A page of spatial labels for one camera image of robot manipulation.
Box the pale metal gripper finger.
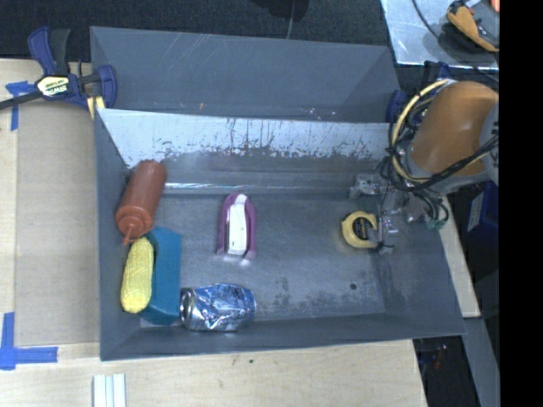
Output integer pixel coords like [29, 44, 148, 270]
[349, 173, 383, 200]
[372, 216, 400, 257]

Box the yellow tape measure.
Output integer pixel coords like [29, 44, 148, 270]
[340, 210, 379, 250]

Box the grey metal bin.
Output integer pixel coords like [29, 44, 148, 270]
[88, 25, 468, 362]

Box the purple and white stapler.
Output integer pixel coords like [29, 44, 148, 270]
[216, 192, 259, 267]

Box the crushed blue drinks can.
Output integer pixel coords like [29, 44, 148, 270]
[179, 282, 258, 333]

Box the teal flat block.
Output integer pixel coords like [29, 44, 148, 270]
[137, 226, 183, 326]

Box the red-brown squeeze bottle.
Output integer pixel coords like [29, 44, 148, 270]
[115, 159, 168, 247]

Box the yellow toy corn cob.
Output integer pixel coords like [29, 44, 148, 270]
[120, 236, 155, 315]

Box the pale wood flat board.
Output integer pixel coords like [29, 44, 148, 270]
[14, 103, 102, 348]

